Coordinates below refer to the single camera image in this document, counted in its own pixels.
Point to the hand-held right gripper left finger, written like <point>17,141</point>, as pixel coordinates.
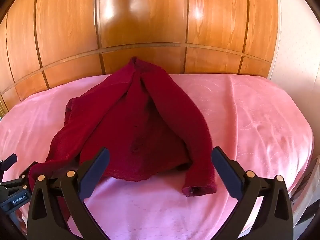
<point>96,172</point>

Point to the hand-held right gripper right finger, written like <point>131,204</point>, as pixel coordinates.
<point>226,172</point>

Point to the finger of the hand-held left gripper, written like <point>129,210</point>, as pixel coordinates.
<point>26,172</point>
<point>9,161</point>

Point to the dark red knitted cardigan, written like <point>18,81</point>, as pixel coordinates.
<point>150,110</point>

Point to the pink bed sheet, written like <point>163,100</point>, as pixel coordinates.
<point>250,120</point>

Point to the wooden panelled headboard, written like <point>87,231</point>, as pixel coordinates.
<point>150,17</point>

